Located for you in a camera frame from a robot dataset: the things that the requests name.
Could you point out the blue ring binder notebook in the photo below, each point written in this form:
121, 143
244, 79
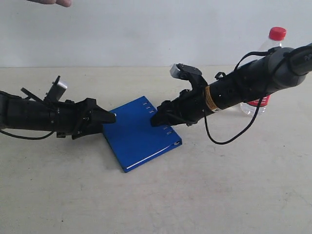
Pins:
132, 138

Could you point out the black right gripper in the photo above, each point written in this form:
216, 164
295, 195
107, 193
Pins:
188, 108

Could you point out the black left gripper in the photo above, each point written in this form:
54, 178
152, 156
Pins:
80, 119

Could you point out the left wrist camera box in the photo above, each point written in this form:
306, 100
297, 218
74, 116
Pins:
56, 91

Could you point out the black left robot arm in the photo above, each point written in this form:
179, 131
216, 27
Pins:
29, 113

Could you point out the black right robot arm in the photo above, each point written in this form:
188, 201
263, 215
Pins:
278, 68

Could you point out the clear plastic water bottle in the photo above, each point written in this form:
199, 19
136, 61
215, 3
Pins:
275, 38

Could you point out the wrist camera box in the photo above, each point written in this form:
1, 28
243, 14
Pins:
189, 73
56, 91

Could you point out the person's bare hand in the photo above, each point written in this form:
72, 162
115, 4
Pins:
63, 3

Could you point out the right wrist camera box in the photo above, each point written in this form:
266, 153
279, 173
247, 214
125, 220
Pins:
189, 73

